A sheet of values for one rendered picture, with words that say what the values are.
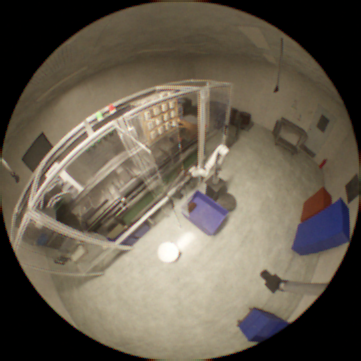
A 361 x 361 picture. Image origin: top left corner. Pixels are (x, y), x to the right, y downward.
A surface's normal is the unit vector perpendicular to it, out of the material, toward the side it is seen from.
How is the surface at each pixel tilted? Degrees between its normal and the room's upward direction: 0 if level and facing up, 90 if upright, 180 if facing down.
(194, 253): 0
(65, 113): 90
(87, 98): 90
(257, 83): 90
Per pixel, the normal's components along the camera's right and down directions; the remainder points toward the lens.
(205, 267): -0.10, -0.57
